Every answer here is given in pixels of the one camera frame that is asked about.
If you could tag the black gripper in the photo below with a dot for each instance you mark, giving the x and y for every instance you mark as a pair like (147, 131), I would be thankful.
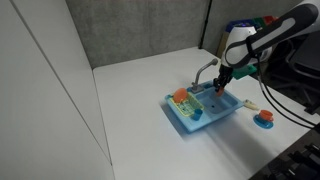
(225, 74)

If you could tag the small orange cup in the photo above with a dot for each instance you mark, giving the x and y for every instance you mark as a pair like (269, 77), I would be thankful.
(220, 92)

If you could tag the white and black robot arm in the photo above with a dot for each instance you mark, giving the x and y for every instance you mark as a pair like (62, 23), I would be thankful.
(283, 26)

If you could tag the small blue cup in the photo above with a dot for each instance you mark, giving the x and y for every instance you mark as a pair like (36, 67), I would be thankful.
(197, 115)

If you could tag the blue toy sink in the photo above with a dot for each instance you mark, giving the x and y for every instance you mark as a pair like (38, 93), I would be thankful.
(200, 123)

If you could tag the grey toy faucet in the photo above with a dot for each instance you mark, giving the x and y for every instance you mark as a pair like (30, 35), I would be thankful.
(200, 71)

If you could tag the yellow toy dish rack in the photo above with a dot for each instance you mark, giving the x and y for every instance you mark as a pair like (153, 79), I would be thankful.
(190, 108)

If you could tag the blue saucer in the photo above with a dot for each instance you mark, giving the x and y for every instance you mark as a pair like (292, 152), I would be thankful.
(261, 125)

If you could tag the black pole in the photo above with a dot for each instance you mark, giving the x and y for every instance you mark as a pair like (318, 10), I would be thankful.
(205, 23)

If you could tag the black office chair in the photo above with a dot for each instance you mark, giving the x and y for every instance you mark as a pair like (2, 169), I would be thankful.
(306, 56)

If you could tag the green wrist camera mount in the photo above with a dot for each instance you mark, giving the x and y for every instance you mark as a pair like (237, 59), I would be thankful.
(245, 71)

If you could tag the black equipment frame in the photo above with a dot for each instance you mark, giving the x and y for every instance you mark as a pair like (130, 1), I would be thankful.
(300, 160)

